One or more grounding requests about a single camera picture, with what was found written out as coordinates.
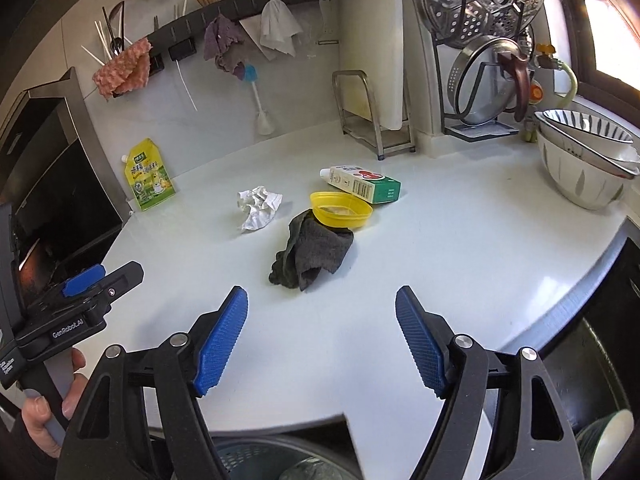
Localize purple rag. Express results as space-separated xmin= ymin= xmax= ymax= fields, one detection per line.
xmin=202 ymin=14 xmax=251 ymax=78

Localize black steel range hood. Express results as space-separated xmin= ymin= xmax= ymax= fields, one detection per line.
xmin=0 ymin=66 xmax=133 ymax=306

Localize perforated steel steamer plate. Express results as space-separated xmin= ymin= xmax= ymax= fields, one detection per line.
xmin=417 ymin=0 xmax=548 ymax=51

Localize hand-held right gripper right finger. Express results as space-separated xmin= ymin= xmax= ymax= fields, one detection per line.
xmin=395 ymin=286 xmax=586 ymax=480

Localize person's left hand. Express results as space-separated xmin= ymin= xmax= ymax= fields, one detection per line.
xmin=20 ymin=347 xmax=88 ymax=461

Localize pink dish cloth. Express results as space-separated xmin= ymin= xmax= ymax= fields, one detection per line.
xmin=92 ymin=37 xmax=153 ymax=102

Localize steel cutting board stand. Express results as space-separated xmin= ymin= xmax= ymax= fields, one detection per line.
xmin=331 ymin=70 xmax=417 ymax=161

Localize white hanging cloth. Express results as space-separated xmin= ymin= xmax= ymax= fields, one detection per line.
xmin=259 ymin=0 xmax=303 ymax=61

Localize dark window frame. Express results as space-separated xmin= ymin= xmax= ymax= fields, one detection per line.
xmin=547 ymin=0 xmax=640 ymax=103

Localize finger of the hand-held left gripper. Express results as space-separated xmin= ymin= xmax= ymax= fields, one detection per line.
xmin=95 ymin=261 xmax=145 ymax=307
xmin=60 ymin=265 xmax=107 ymax=297

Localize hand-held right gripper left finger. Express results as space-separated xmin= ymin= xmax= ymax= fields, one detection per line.
xmin=54 ymin=285 xmax=249 ymax=480

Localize grey perforated trash bin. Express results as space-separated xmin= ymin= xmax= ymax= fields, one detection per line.
xmin=210 ymin=432 xmax=363 ymax=480

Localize white green bowl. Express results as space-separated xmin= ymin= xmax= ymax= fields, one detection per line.
xmin=575 ymin=407 xmax=636 ymax=480

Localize white chopsticks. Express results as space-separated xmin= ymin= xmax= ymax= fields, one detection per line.
xmin=80 ymin=20 xmax=115 ymax=67

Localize yellow plastic lid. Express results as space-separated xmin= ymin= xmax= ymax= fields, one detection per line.
xmin=310 ymin=191 xmax=374 ymax=230

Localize white paper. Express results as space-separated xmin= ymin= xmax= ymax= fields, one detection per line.
xmin=236 ymin=186 xmax=283 ymax=233

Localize black kitchen sink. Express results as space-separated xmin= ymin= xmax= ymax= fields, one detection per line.
xmin=545 ymin=220 xmax=640 ymax=480

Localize pale green hose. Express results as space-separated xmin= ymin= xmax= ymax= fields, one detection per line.
xmin=535 ymin=42 xmax=581 ymax=111

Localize large leaf-pattern bowl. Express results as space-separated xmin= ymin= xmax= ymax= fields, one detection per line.
xmin=537 ymin=130 xmax=633 ymax=211

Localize dark grey cloth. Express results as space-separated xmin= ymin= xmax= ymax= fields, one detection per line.
xmin=269 ymin=210 xmax=355 ymax=292

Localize pot lid with brown handle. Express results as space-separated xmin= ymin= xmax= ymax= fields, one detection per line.
xmin=450 ymin=35 xmax=532 ymax=126

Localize blue white bottle brush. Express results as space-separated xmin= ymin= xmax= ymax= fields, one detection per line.
xmin=235 ymin=62 xmax=277 ymax=136

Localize white cutting board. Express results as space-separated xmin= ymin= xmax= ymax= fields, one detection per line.
xmin=340 ymin=0 xmax=406 ymax=131

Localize striped rim bowl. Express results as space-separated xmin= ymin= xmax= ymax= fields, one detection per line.
xmin=542 ymin=109 xmax=636 ymax=145

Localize white green drink carton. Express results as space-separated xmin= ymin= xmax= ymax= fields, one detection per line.
xmin=320 ymin=165 xmax=402 ymax=205

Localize black lid rack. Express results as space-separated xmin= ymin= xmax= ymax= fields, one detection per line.
xmin=435 ymin=0 xmax=538 ymax=143

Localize yellow stand-up pouch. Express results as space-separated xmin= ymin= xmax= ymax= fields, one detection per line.
xmin=121 ymin=138 xmax=176 ymax=212

